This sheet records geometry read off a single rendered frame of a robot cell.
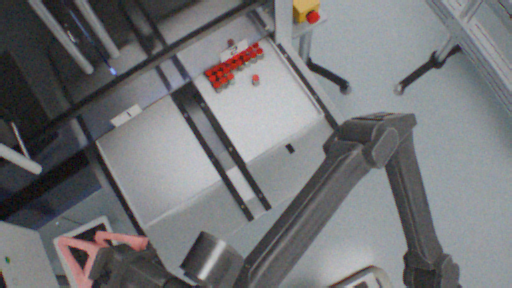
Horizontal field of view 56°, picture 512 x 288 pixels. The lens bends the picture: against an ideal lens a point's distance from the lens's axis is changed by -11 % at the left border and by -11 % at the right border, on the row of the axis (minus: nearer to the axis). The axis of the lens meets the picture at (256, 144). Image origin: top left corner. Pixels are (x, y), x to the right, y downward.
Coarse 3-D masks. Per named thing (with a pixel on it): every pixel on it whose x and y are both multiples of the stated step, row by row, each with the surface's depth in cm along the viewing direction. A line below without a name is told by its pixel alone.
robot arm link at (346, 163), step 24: (336, 144) 85; (360, 144) 82; (384, 144) 81; (336, 168) 80; (360, 168) 82; (312, 192) 78; (336, 192) 80; (288, 216) 77; (312, 216) 77; (264, 240) 76; (288, 240) 74; (312, 240) 77; (264, 264) 72; (288, 264) 75
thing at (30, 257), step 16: (0, 224) 129; (0, 240) 125; (16, 240) 135; (32, 240) 146; (0, 256) 120; (16, 256) 130; (32, 256) 141; (0, 272) 115; (16, 272) 125; (32, 272) 135; (48, 272) 147
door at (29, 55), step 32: (0, 0) 76; (0, 32) 83; (32, 32) 88; (0, 64) 90; (32, 64) 97; (64, 64) 104; (96, 64) 112; (0, 96) 99; (32, 96) 106; (64, 96) 115; (0, 128) 109; (32, 128) 118
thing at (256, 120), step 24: (264, 48) 160; (240, 72) 158; (264, 72) 158; (288, 72) 157; (216, 96) 156; (240, 96) 156; (264, 96) 156; (288, 96) 155; (312, 96) 152; (240, 120) 154; (264, 120) 154; (288, 120) 154; (312, 120) 150; (240, 144) 152; (264, 144) 152
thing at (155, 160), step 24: (168, 96) 153; (144, 120) 155; (168, 120) 155; (96, 144) 150; (120, 144) 154; (144, 144) 153; (168, 144) 153; (192, 144) 153; (120, 168) 152; (144, 168) 151; (168, 168) 151; (192, 168) 151; (144, 192) 150; (168, 192) 149; (192, 192) 149; (144, 216) 148
